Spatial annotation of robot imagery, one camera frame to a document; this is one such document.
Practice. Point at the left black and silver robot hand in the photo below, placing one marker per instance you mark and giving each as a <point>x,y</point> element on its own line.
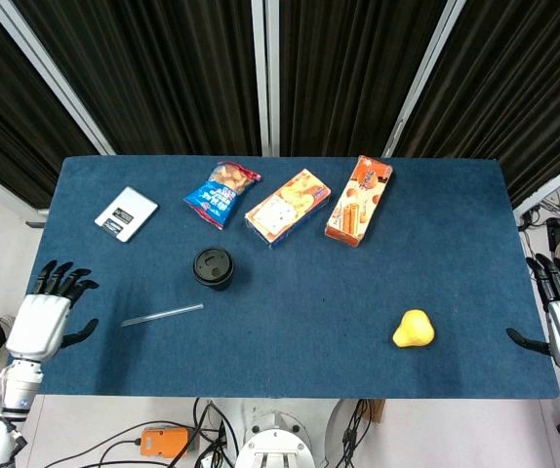
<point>38,324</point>

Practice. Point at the translucent grey straw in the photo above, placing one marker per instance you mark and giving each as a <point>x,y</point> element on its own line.
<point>163,314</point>

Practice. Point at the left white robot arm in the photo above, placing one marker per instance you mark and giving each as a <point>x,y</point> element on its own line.
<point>2,404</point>

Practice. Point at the black lidded coffee cup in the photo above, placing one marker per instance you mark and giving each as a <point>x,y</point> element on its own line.
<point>214,267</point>

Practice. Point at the white and black card box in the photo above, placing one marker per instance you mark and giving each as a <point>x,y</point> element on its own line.
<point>126,213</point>

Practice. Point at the yellow pear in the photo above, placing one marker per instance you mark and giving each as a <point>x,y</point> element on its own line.
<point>414,331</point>

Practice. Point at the orange power box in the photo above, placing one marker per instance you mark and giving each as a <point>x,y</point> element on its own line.
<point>165,442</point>

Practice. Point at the blue snack bag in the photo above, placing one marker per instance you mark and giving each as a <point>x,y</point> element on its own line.
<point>219,195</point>

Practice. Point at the orange wafer roll box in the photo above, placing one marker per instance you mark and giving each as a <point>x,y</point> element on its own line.
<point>358,202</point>

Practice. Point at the blue felt table mat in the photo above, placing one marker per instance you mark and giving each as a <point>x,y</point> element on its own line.
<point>299,302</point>

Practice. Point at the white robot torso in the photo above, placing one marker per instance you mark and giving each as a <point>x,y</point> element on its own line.
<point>275,439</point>

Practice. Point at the blue cracker box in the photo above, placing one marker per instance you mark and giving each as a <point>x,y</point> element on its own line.
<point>287,207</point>

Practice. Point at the black pleated curtain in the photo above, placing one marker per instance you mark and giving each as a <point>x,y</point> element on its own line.
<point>172,73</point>

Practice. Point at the white frame post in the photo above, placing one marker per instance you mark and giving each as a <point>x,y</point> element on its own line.
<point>424,78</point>
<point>265,73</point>
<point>51,78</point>
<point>553,183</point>

